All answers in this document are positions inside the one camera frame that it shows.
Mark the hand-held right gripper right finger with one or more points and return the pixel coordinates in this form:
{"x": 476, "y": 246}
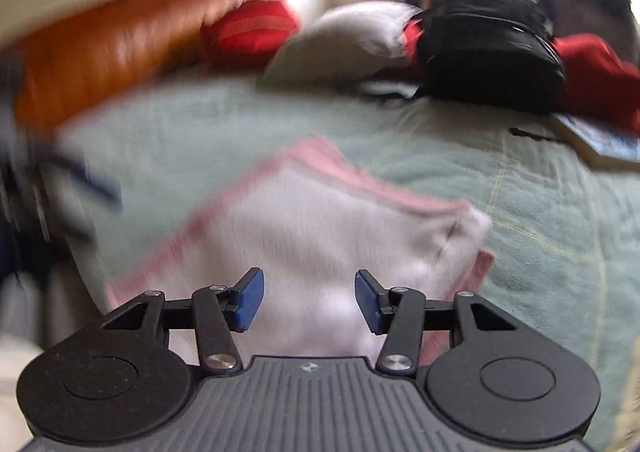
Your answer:
{"x": 367, "y": 302}

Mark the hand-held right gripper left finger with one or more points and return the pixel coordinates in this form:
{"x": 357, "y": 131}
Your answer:
{"x": 250, "y": 299}

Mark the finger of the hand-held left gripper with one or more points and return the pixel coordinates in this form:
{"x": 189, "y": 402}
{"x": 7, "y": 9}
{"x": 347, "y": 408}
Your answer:
{"x": 97, "y": 184}

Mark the pink and white sweater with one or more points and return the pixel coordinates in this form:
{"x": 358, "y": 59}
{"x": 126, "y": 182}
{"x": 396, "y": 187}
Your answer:
{"x": 310, "y": 227}

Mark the wooden headboard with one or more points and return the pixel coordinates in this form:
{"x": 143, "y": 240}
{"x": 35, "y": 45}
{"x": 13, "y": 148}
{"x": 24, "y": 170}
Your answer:
{"x": 115, "y": 52}

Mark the red pillow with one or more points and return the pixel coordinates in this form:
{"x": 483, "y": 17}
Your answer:
{"x": 250, "y": 32}

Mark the grey-green pillow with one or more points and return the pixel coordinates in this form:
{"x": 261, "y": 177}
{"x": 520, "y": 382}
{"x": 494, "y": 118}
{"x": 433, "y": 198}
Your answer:
{"x": 340, "y": 47}

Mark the black backpack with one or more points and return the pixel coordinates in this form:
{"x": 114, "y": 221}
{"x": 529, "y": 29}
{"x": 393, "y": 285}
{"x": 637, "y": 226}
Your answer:
{"x": 490, "y": 52}

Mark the book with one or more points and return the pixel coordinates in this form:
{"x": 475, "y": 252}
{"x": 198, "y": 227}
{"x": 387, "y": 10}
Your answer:
{"x": 605, "y": 144}

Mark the red blanket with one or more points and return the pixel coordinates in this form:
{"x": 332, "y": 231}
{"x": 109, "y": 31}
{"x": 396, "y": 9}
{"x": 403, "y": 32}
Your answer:
{"x": 600, "y": 77}

